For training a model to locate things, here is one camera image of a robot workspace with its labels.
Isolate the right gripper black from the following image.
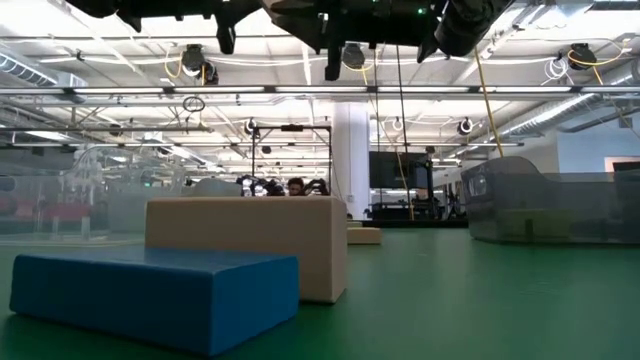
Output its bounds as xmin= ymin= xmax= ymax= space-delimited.
xmin=262 ymin=0 xmax=401 ymax=82

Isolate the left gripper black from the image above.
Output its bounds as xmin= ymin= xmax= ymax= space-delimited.
xmin=117 ymin=0 xmax=262 ymax=55

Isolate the large beige foam block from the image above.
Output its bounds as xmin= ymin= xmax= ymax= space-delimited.
xmin=144 ymin=196 xmax=349 ymax=304

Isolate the small beige foam block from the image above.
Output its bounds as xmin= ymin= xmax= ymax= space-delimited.
xmin=347 ymin=227 xmax=382 ymax=245

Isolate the blue foam block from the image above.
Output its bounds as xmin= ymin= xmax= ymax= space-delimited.
xmin=8 ymin=248 xmax=301 ymax=357

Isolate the white building pillar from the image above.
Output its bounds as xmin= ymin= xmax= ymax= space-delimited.
xmin=332 ymin=102 xmax=371 ymax=221

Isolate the black monitor screen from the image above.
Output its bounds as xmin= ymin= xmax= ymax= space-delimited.
xmin=368 ymin=151 xmax=434 ymax=190

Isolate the white plastic bin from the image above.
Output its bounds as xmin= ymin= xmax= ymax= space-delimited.
xmin=182 ymin=178 xmax=244 ymax=199

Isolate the clear plastic bin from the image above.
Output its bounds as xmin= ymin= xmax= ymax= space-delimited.
xmin=0 ymin=144 xmax=185 ymax=246

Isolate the grey translucent plastic bin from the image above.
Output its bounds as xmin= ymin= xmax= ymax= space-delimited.
xmin=460 ymin=155 xmax=640 ymax=245

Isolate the black hanging cable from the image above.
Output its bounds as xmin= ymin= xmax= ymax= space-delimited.
xmin=394 ymin=44 xmax=409 ymax=154
xmin=372 ymin=45 xmax=381 ymax=151

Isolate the yellow hanging cable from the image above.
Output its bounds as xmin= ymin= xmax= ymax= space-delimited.
xmin=396 ymin=149 xmax=415 ymax=221
xmin=473 ymin=48 xmax=505 ymax=159

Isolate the silver ceiling air duct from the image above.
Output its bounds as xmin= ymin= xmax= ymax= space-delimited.
xmin=494 ymin=64 xmax=640 ymax=139
xmin=0 ymin=49 xmax=89 ymax=104

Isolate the white cable coil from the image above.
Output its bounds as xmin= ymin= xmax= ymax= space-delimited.
xmin=544 ymin=57 xmax=571 ymax=84

